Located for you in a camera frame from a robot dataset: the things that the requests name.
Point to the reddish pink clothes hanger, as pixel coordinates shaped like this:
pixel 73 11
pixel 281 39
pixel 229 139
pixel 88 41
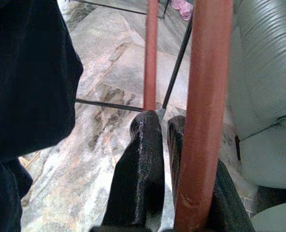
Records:
pixel 203 120

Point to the black metal drying rack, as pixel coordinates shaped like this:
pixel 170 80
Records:
pixel 176 70

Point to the pink slipper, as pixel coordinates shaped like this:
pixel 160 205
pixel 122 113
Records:
pixel 184 10

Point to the black garment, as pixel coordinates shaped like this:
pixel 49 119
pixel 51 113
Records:
pixel 31 72

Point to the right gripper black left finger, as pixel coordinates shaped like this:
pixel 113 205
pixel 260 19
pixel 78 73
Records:
pixel 138 181

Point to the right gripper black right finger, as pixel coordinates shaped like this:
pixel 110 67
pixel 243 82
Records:
pixel 176 145

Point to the green leather sofa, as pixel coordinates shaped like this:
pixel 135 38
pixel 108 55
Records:
pixel 266 72

